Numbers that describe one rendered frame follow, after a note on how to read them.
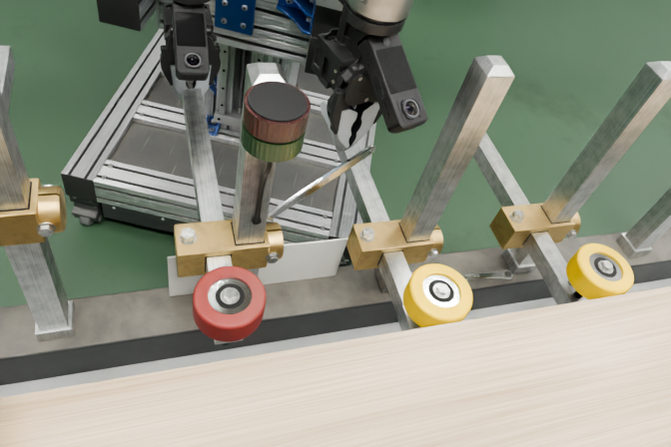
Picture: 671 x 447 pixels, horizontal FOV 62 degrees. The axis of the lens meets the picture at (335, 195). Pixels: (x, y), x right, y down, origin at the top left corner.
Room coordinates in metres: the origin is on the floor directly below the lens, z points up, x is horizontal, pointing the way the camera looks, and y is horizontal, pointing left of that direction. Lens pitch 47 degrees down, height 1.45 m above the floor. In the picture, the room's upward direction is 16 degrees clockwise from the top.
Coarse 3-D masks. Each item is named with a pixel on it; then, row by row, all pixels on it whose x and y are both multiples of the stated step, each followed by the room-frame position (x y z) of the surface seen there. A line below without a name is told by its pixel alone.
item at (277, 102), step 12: (264, 84) 0.40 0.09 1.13; (276, 84) 0.41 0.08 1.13; (252, 96) 0.38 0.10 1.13; (264, 96) 0.39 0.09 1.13; (276, 96) 0.39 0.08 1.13; (288, 96) 0.40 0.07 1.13; (300, 96) 0.40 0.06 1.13; (252, 108) 0.37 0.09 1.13; (264, 108) 0.37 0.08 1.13; (276, 108) 0.38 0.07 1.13; (288, 108) 0.38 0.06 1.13; (300, 108) 0.38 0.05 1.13; (276, 120) 0.36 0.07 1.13; (288, 120) 0.36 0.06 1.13; (264, 180) 0.40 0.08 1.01
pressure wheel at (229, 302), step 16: (208, 272) 0.33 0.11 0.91; (224, 272) 0.34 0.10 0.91; (240, 272) 0.34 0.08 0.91; (208, 288) 0.31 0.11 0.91; (224, 288) 0.32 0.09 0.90; (240, 288) 0.33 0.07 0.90; (256, 288) 0.33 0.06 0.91; (208, 304) 0.29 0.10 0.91; (224, 304) 0.30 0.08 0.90; (240, 304) 0.31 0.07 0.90; (256, 304) 0.31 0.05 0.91; (208, 320) 0.28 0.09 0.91; (224, 320) 0.28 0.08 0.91; (240, 320) 0.29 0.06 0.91; (256, 320) 0.30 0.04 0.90; (224, 336) 0.27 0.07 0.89; (240, 336) 0.28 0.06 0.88
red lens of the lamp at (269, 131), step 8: (296, 88) 0.41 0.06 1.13; (248, 104) 0.37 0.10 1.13; (248, 112) 0.36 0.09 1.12; (248, 120) 0.36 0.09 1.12; (256, 120) 0.36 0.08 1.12; (264, 120) 0.36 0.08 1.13; (296, 120) 0.37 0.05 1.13; (304, 120) 0.38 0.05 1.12; (248, 128) 0.36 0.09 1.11; (256, 128) 0.36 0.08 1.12; (264, 128) 0.36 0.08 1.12; (272, 128) 0.36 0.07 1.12; (280, 128) 0.36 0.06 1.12; (288, 128) 0.36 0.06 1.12; (296, 128) 0.37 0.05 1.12; (304, 128) 0.38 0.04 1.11; (256, 136) 0.36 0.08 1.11; (264, 136) 0.36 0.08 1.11; (272, 136) 0.36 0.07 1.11; (280, 136) 0.36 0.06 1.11; (288, 136) 0.36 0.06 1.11; (296, 136) 0.37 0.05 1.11
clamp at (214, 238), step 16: (176, 224) 0.41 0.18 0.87; (192, 224) 0.42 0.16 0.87; (208, 224) 0.42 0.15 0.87; (224, 224) 0.43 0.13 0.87; (272, 224) 0.45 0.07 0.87; (176, 240) 0.39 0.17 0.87; (208, 240) 0.40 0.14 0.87; (224, 240) 0.41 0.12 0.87; (272, 240) 0.43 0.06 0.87; (176, 256) 0.38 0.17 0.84; (192, 256) 0.37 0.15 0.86; (208, 256) 0.38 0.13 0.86; (240, 256) 0.40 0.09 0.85; (256, 256) 0.41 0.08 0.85; (272, 256) 0.42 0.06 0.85; (192, 272) 0.37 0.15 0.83
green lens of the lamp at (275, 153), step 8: (248, 136) 0.36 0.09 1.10; (304, 136) 0.38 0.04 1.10; (248, 144) 0.36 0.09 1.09; (256, 144) 0.36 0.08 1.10; (264, 144) 0.36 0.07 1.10; (272, 144) 0.36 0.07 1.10; (280, 144) 0.36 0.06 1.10; (288, 144) 0.36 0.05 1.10; (296, 144) 0.37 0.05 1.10; (248, 152) 0.36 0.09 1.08; (256, 152) 0.36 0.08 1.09; (264, 152) 0.36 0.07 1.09; (272, 152) 0.36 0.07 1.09; (280, 152) 0.36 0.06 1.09; (288, 152) 0.36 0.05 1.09; (296, 152) 0.37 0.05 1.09; (264, 160) 0.36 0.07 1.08; (272, 160) 0.36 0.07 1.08; (280, 160) 0.36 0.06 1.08; (288, 160) 0.37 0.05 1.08
